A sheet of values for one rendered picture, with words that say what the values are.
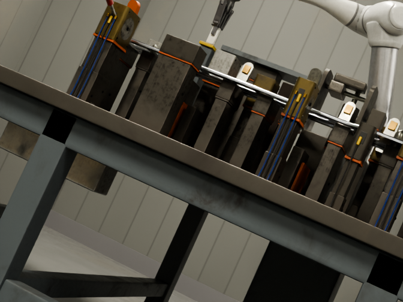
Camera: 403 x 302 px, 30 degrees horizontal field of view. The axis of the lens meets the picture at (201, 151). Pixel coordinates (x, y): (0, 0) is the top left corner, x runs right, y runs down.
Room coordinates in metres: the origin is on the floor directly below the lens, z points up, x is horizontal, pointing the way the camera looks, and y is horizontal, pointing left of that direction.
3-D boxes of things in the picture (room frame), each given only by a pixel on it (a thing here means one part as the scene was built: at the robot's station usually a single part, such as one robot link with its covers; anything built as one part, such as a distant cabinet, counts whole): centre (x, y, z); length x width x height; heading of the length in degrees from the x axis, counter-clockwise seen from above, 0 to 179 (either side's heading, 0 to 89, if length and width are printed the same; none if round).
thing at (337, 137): (2.31, -0.38, 0.84); 0.12 x 0.05 x 0.29; 160
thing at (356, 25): (2.96, -0.41, 1.54); 0.18 x 0.14 x 0.13; 103
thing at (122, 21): (2.38, 0.42, 0.88); 0.14 x 0.09 x 0.36; 160
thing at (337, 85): (2.53, -0.37, 0.95); 0.18 x 0.13 x 0.49; 70
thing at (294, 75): (2.76, -0.10, 1.16); 0.37 x 0.14 x 0.02; 70
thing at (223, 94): (2.44, -0.01, 0.84); 0.12 x 0.05 x 0.29; 160
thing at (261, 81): (2.58, -0.11, 0.89); 0.12 x 0.08 x 0.38; 160
